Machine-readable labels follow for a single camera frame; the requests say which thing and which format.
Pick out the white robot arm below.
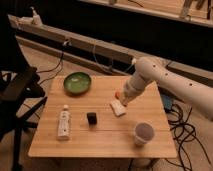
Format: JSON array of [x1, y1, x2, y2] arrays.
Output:
[[119, 57, 213, 121]]

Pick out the orange carrot toy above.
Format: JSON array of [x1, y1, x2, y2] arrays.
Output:
[[115, 91, 120, 99]]

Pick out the black chair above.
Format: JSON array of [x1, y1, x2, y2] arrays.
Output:
[[0, 11, 47, 171]]

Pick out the white tube with cap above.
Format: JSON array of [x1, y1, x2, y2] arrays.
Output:
[[57, 105, 70, 140]]

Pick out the blue box on floor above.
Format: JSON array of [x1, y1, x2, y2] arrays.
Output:
[[161, 94, 173, 111]]

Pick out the wooden table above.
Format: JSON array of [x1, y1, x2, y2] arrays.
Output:
[[29, 76, 177, 158]]

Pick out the black eraser block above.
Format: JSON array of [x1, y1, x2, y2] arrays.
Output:
[[87, 112, 97, 125]]

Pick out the white bottle on ledge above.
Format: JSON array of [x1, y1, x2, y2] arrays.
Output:
[[31, 7, 43, 27]]

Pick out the black floor cables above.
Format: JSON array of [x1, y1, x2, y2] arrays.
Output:
[[164, 103, 213, 171]]

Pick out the green round plate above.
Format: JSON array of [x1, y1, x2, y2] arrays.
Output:
[[63, 72, 91, 95]]

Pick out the white rectangular sponge block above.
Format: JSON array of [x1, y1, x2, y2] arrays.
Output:
[[110, 100, 126, 117]]

